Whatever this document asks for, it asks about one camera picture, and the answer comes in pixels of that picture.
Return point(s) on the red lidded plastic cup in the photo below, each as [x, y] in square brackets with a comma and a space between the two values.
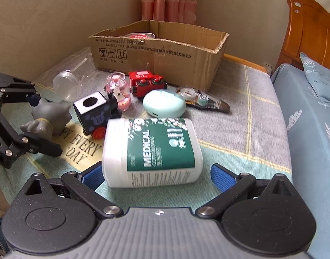
[141, 35]

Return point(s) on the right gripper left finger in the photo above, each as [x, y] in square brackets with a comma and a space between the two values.
[81, 187]

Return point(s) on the red toy train engine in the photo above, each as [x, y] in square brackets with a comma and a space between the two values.
[142, 82]

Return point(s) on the white wall socket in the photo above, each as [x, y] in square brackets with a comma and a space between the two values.
[267, 65]

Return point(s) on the pink glitter bottle keychain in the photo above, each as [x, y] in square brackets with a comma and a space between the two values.
[119, 87]

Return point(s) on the mint green oval case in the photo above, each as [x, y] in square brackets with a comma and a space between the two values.
[164, 104]

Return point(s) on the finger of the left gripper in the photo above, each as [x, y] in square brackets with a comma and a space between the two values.
[33, 144]
[16, 90]

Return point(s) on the blue bed sheet mattress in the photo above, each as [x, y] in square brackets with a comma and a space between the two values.
[307, 120]

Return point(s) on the clear plastic jar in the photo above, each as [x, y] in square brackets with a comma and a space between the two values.
[68, 84]

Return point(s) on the transparent correction tape dispenser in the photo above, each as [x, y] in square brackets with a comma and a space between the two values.
[202, 100]

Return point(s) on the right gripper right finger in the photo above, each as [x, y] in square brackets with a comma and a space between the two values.
[233, 187]

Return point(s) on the grey plaid blanket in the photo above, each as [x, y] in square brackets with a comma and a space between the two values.
[252, 138]

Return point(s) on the pink patterned curtain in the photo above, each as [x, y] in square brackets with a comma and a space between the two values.
[169, 0]

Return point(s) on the brown cardboard box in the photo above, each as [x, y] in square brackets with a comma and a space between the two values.
[183, 54]

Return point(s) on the blue patterned pillow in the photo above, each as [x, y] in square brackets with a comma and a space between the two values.
[318, 77]

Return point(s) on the grey elephant figurine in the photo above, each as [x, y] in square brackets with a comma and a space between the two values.
[49, 119]

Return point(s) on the wooden bed headboard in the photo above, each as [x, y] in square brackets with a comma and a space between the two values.
[308, 31]

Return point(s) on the wooden bench frame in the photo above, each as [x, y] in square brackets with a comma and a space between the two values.
[244, 62]

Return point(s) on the white medical cotton swab jar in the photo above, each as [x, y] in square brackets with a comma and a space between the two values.
[140, 153]

